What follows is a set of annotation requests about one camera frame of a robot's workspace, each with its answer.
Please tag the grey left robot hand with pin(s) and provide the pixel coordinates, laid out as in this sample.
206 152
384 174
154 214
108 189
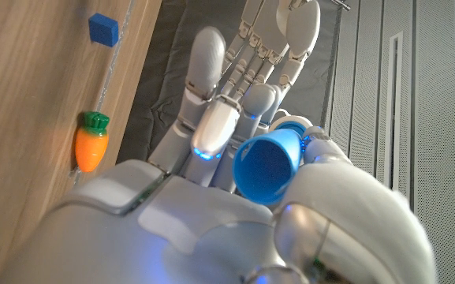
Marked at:
266 31

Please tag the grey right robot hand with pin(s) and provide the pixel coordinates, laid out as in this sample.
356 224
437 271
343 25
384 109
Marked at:
180 236

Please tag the orange toy carrot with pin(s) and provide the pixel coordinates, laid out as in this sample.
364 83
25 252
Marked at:
91 148

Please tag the small blue block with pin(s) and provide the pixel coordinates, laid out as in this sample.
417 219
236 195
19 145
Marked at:
103 29

